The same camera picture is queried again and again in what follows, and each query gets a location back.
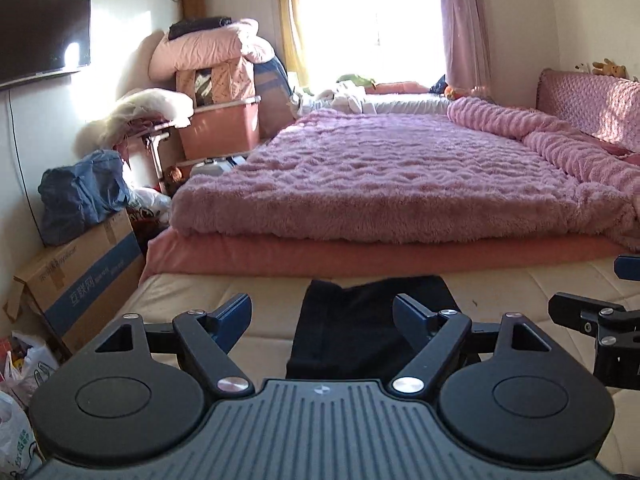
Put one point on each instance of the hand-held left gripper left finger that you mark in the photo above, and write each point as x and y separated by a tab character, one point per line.
235	321

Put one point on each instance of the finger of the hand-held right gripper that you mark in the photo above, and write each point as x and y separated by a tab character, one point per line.
629	267
575	307

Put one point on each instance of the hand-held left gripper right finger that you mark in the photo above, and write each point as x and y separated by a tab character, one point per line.
414	317

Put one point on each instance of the black pants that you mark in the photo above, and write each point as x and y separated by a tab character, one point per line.
365	320

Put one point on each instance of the cream leather bed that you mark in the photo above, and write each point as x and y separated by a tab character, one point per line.
510	290

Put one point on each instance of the salmon pink bed sheet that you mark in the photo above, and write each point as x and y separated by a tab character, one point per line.
300	255

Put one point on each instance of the pile of bags and clutter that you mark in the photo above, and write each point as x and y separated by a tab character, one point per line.
150	210

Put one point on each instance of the pink fluffy blanket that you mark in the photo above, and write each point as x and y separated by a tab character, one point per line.
380	180

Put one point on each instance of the pink ribbed fleece blanket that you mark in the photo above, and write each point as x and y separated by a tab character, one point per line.
550	135

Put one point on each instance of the cardboard box with blue stripe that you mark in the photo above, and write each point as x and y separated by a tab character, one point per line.
85	280

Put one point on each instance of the pink padded headboard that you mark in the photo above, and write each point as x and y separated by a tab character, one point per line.
590	102

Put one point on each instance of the small folding table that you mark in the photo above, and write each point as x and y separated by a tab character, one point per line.
152	150

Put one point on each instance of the pink plastic storage bin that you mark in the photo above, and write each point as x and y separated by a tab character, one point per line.
220	127

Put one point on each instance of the blue fabric bag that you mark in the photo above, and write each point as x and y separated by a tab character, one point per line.
80	195

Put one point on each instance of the yellow plush toy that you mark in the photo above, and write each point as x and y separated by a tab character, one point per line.
607	67

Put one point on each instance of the white bed sheet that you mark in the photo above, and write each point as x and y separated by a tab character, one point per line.
400	105

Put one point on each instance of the orange plush toy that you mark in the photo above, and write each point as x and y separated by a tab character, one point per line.
456	92

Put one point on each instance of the pile of white clothes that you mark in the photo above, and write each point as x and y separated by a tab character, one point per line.
347	97

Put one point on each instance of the white fluffy blanket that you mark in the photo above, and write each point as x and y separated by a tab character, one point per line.
145	107

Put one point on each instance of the blue striped storage bag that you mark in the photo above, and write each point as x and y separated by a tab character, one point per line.
274	90

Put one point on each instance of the green cloth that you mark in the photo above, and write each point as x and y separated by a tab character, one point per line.
356	80

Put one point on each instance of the white printed plastic bag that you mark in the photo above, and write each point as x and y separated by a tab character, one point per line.
12	440

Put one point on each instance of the pink folded duvet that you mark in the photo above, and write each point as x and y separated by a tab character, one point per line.
210	50

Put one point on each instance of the pink curtain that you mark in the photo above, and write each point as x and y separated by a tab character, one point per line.
465	25

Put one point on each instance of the dark folded cloth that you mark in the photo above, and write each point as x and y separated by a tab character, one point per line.
197	27

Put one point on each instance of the yellow curtain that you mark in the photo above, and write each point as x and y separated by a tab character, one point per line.
291	20

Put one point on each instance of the black wall television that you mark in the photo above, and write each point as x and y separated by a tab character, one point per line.
40	40

